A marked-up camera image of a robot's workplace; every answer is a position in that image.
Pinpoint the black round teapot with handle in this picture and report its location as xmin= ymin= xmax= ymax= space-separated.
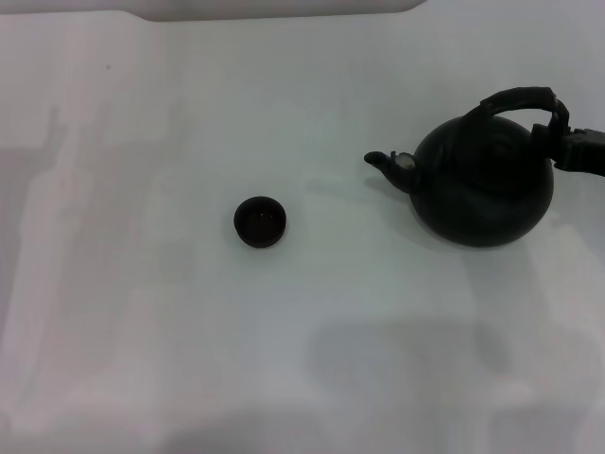
xmin=363 ymin=85 xmax=572 ymax=248

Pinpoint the dark brown round teacup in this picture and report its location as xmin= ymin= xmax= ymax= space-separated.
xmin=233 ymin=195 xmax=288 ymax=248

